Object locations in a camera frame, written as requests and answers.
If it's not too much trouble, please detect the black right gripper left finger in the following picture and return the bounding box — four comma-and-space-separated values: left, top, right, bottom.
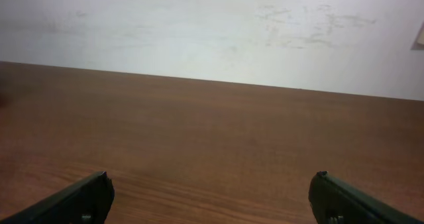
1, 171, 115, 224

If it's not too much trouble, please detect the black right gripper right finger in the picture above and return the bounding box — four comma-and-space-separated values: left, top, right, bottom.
308, 171, 423, 224

